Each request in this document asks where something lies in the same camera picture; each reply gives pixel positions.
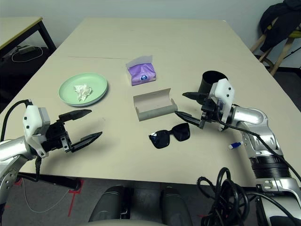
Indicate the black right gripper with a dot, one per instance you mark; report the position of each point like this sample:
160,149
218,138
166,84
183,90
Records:
211,109

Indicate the white tissue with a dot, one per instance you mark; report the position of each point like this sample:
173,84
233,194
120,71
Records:
82,92

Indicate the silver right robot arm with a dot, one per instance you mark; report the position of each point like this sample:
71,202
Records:
256,127

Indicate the black tripod stand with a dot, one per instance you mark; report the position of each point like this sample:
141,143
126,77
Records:
292,52

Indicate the black cup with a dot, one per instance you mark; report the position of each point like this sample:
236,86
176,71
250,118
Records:
208,81

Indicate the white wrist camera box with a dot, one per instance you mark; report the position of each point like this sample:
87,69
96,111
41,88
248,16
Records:
33,122
224,91

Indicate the white pen with blue cap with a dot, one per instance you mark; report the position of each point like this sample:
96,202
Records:
235,145

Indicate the dark robot left leg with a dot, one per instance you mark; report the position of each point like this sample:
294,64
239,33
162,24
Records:
108,202

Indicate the wooden stool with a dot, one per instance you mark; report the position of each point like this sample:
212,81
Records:
281,56

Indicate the dark robot leg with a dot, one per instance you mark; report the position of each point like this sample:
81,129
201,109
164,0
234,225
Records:
108,202
175,204

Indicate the white power adapter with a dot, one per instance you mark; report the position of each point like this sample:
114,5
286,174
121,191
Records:
26,50

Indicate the purple tissue pack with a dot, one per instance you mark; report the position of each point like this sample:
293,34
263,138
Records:
141,74

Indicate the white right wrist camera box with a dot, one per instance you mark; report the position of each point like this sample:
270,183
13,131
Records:
224,91

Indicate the light blue plate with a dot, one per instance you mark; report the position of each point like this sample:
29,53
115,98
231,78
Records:
96,102

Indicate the black table base bar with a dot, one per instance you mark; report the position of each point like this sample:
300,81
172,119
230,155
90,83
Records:
56,180

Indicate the beige side table black frame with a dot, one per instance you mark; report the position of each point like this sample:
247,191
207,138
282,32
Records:
16,28

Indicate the light green plate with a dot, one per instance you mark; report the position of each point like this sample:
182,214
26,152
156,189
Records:
98,84

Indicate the dark robot right leg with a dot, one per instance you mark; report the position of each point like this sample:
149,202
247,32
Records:
175,204

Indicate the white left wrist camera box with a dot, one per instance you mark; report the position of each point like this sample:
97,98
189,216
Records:
33,122

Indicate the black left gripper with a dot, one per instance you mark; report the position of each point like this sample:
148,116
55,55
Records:
55,137

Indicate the yellow stool cushion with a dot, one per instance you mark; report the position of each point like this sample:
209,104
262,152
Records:
296,34

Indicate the grey glasses case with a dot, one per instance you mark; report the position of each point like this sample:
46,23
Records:
155,110

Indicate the black jacket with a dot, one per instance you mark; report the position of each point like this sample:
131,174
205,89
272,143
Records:
279,21

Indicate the black sunglasses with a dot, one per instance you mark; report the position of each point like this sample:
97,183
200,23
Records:
162,140

